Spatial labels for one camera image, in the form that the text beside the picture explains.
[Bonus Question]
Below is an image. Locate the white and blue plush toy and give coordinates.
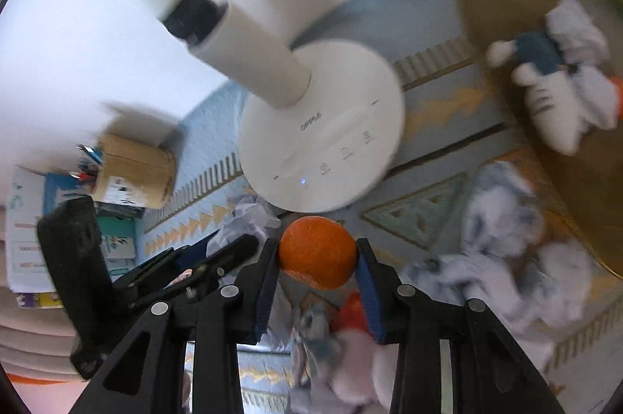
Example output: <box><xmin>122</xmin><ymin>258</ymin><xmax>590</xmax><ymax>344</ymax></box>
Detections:
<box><xmin>487</xmin><ymin>29</ymin><xmax>619</xmax><ymax>157</ymax></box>

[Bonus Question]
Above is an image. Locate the red orange plush toy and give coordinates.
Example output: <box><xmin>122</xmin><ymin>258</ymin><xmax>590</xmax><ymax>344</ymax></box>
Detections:
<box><xmin>330</xmin><ymin>293</ymin><xmax>367</xmax><ymax>333</ymax></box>

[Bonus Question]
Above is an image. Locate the bunch of pens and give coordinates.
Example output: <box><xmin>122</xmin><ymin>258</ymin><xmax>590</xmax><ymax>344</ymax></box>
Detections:
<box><xmin>73</xmin><ymin>143</ymin><xmax>105</xmax><ymax>185</ymax></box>

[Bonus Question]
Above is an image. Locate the cardboard pen holder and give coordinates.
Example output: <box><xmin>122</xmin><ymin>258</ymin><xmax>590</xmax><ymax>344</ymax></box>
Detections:
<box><xmin>92</xmin><ymin>132</ymin><xmax>177</xmax><ymax>209</ymax></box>

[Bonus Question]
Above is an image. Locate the patterned blue table mat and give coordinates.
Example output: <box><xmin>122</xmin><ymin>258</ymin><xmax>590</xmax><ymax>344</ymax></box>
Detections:
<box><xmin>141</xmin><ymin>0</ymin><xmax>623</xmax><ymax>414</ymax></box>

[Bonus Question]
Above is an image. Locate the teal box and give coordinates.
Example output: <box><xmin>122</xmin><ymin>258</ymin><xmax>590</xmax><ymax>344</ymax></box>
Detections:
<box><xmin>95</xmin><ymin>204</ymin><xmax>138</xmax><ymax>279</ymax></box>

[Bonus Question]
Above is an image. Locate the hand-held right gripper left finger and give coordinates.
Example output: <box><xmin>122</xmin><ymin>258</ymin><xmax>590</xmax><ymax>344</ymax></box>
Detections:
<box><xmin>68</xmin><ymin>238</ymin><xmax>280</xmax><ymax>414</ymax></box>

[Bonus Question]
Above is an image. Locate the orange ball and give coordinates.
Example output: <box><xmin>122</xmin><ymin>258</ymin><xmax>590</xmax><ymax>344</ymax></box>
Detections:
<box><xmin>278</xmin><ymin>216</ymin><xmax>358</xmax><ymax>291</ymax></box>

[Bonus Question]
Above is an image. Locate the white booklet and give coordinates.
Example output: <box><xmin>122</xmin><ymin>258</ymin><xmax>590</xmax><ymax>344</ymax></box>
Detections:
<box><xmin>6</xmin><ymin>167</ymin><xmax>48</xmax><ymax>294</ymax></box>

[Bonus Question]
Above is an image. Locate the pink plush toy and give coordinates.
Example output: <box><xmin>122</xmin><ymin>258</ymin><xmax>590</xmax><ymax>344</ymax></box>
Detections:
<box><xmin>311</xmin><ymin>327</ymin><xmax>399</xmax><ymax>414</ymax></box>

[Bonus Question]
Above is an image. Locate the blue box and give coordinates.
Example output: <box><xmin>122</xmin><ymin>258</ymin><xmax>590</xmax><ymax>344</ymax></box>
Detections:
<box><xmin>44</xmin><ymin>173</ymin><xmax>98</xmax><ymax>220</ymax></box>

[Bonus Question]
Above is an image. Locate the grey blue plush toy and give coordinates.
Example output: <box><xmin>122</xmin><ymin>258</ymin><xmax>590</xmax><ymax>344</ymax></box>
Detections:
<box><xmin>294</xmin><ymin>301</ymin><xmax>339</xmax><ymax>368</ymax></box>

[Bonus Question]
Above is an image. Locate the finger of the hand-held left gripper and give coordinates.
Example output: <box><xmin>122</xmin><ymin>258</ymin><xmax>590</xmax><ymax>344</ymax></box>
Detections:
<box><xmin>111</xmin><ymin>248</ymin><xmax>182</xmax><ymax>296</ymax></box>
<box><xmin>131</xmin><ymin>234</ymin><xmax>261</xmax><ymax>314</ymax></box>

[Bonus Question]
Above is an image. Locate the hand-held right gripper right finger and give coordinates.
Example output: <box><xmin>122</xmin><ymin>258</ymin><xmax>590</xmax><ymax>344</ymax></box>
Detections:
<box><xmin>357</xmin><ymin>238</ymin><xmax>568</xmax><ymax>414</ymax></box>

